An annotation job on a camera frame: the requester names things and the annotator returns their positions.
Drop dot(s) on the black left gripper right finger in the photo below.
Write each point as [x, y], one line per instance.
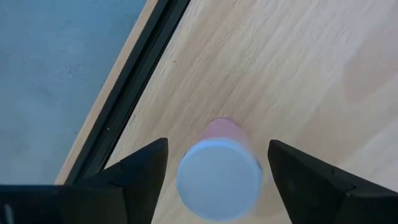
[326, 202]

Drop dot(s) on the pink medicine bottle white cap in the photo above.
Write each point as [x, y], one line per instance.
[219, 177]

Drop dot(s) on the wooden shelf black metal ends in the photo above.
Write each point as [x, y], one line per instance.
[280, 62]

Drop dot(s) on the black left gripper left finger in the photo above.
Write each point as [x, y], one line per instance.
[124, 199]

